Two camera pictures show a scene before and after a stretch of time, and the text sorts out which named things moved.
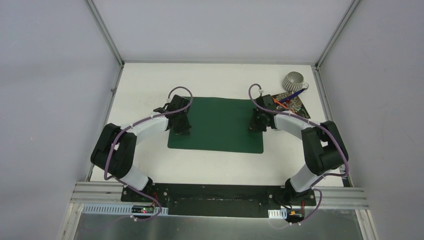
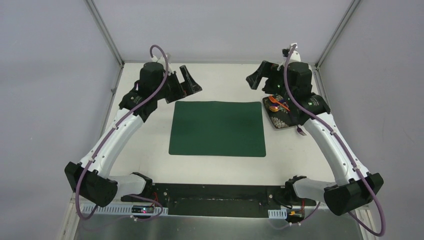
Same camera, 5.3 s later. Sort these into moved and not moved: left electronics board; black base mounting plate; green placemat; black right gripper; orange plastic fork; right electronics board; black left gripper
Moved: black left gripper; green placemat; black right gripper
Not moved: orange plastic fork; black base mounting plate; right electronics board; left electronics board
